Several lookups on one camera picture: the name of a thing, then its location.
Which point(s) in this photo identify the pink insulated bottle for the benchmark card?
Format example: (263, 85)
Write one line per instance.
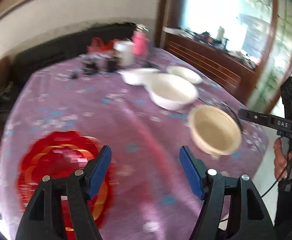
(140, 40)

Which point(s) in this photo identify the beige paper bowl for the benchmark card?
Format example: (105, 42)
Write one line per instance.
(214, 131)

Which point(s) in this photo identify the large white foam bowl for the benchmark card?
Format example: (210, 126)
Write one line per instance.
(170, 91)

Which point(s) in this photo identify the eyeglasses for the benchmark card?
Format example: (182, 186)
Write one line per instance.
(224, 107)

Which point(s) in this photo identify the small white foam bowl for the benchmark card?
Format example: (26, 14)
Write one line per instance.
(185, 73)

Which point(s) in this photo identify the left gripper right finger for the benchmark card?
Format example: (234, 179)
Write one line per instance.
(232, 207)

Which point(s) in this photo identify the white plastic tub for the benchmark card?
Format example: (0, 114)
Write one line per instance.
(125, 53)

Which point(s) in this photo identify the red plastic bag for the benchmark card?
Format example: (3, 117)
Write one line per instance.
(98, 46)

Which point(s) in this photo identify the purple floral tablecloth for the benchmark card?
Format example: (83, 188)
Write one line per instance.
(152, 198)

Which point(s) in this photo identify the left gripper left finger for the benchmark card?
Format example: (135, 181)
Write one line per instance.
(43, 217)

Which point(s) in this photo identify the person right hand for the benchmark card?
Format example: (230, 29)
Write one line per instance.
(280, 161)

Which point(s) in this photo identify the black sofa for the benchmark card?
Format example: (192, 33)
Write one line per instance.
(60, 49)

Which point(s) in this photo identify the wooden sideboard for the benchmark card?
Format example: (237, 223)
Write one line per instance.
(235, 77)

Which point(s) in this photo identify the black round device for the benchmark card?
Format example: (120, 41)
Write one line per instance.
(89, 67)

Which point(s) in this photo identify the red plate with label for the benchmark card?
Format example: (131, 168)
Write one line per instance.
(58, 155)

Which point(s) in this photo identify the black cube device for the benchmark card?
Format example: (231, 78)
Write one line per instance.
(112, 63)

